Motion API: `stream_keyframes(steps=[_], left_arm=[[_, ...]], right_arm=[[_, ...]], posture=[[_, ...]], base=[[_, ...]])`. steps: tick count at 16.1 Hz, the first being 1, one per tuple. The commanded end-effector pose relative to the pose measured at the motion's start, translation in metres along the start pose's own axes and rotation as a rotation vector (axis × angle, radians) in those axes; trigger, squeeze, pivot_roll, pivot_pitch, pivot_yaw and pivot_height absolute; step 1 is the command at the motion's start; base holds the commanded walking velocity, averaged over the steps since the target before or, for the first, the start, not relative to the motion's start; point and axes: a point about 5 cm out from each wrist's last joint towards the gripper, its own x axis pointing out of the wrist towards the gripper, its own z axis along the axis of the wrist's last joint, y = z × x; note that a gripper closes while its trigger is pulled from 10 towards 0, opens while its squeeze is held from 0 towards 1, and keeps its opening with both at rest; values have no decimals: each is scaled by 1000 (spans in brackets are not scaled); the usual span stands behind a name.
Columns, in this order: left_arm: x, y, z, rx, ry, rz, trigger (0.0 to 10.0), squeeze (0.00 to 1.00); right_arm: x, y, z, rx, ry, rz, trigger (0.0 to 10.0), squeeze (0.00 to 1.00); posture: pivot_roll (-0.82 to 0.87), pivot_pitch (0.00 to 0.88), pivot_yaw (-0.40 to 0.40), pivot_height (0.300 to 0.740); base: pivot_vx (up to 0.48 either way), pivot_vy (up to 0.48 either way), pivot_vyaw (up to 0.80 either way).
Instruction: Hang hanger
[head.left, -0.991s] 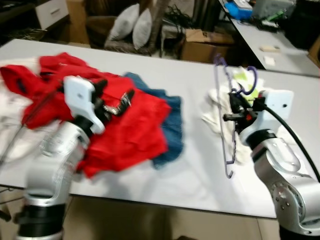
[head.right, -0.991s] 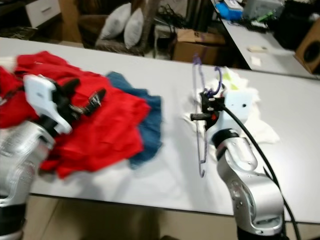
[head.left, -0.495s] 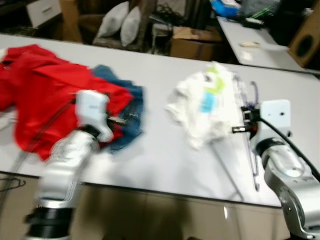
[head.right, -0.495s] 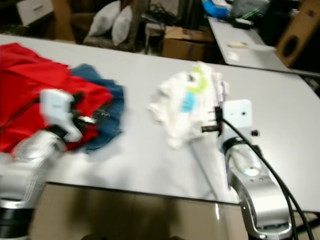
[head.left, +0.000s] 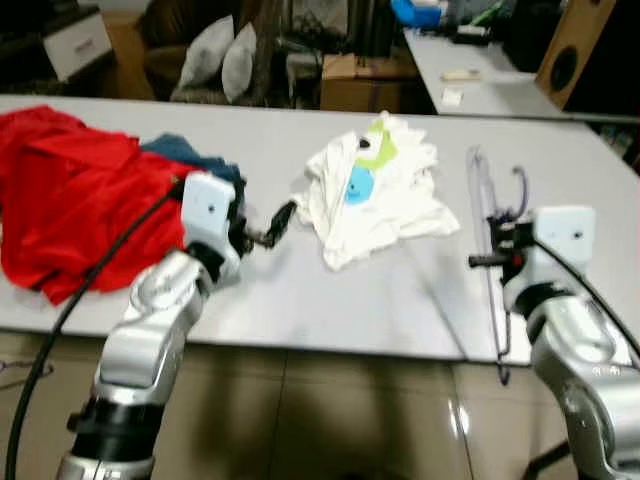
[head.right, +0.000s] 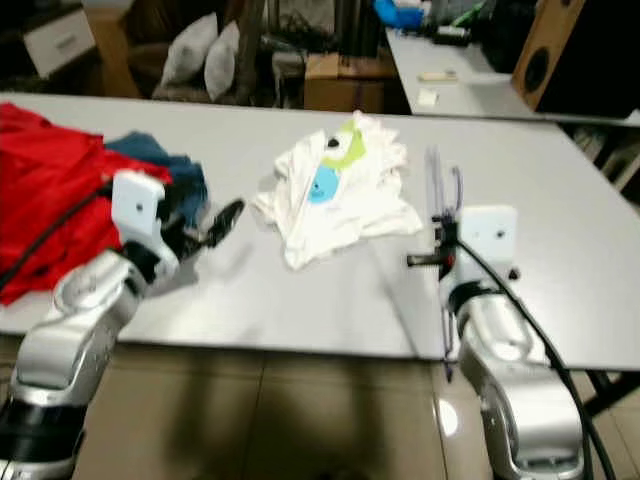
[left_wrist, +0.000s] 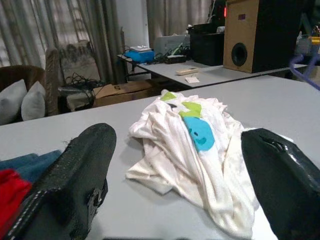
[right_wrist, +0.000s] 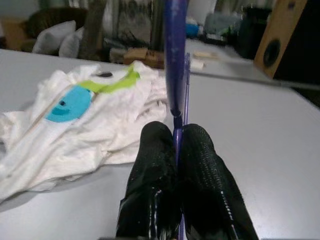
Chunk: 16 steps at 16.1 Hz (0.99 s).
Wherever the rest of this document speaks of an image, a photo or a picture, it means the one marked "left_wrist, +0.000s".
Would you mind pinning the grey pillow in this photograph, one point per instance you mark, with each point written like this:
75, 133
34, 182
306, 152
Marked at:
33, 102
11, 102

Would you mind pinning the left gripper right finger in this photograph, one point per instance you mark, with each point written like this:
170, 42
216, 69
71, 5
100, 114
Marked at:
282, 180

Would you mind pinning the beige pleated curtain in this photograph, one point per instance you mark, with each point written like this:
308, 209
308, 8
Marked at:
25, 30
175, 17

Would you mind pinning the beige remote control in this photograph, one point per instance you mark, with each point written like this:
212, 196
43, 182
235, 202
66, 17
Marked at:
187, 71

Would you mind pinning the blue jeans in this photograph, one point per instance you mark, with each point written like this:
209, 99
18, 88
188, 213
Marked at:
30, 162

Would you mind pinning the blue box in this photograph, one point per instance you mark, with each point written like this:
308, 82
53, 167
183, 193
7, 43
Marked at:
140, 56

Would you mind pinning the small white paper card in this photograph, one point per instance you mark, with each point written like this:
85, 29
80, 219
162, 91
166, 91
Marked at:
192, 79

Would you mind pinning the black plastic bin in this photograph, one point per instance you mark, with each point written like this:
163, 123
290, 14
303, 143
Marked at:
207, 47

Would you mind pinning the floral upholstered chair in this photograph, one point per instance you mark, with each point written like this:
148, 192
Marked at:
77, 60

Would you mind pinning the white printed T-shirt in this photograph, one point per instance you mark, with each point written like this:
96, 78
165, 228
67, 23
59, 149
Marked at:
175, 155

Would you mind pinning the red garment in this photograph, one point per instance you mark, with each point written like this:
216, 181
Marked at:
12, 190

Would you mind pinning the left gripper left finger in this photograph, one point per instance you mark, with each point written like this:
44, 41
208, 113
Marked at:
75, 175

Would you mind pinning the black electronic box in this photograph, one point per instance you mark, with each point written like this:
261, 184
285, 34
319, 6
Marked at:
175, 59

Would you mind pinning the wooden front black speaker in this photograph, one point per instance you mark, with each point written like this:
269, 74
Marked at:
240, 25

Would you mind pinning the grey white printer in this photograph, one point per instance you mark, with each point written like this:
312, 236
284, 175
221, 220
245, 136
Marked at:
167, 43

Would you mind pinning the open cardboard box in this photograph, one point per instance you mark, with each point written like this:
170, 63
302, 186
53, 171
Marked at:
120, 93

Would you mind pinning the blue purple plastic hanger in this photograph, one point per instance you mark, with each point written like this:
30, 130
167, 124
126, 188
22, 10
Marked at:
293, 65

